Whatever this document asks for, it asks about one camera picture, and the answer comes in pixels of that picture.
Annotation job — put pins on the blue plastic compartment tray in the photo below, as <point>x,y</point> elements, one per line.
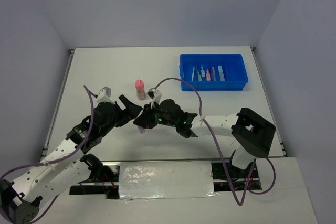
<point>233,66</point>

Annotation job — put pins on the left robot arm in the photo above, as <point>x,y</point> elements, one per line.
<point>68,164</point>

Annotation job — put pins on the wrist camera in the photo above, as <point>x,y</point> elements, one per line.
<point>155,95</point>
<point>104,95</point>

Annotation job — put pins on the silver foil tape sheet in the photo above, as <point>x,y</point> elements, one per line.
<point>165,180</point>

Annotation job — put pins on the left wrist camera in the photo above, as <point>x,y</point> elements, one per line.
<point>104,95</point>

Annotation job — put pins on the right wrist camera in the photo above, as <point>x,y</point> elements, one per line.
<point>155,95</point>

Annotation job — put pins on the light blue eraser stick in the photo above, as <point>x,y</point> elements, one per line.
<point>221,73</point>

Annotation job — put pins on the pink purple highlighter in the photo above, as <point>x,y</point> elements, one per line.
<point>141,130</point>

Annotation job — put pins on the green correction tape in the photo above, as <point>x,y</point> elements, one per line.
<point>200,78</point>

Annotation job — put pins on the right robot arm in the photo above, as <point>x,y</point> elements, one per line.
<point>253,133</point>

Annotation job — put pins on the pink correction tape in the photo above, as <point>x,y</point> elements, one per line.
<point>208,75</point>

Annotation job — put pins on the orange capped marker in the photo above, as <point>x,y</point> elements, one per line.
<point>214,75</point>

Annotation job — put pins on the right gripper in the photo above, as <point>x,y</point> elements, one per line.
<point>146,119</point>

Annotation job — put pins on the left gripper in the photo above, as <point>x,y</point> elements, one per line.
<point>131,111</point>

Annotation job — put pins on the pink lid clip jar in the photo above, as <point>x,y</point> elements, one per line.
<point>140,91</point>

